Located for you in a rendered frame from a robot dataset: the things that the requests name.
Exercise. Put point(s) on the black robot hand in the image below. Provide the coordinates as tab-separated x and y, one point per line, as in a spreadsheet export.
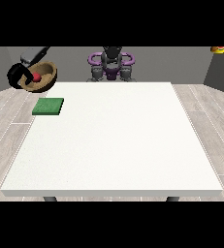
16	75

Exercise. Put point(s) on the brown wooden bowl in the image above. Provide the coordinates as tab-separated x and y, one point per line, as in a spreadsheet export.
45	77

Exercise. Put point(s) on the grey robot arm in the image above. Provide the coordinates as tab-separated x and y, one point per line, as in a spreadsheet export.
32	55

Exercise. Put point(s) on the small red ball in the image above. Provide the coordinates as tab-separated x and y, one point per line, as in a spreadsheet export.
36	77

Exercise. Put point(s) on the green square pad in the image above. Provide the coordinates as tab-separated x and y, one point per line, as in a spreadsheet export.
48	106

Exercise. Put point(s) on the yellow cup with melon print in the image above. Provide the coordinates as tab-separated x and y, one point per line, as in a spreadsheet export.
218	49

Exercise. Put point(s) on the dark table leg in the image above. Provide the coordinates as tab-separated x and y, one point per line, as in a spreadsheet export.
50	199
172	199

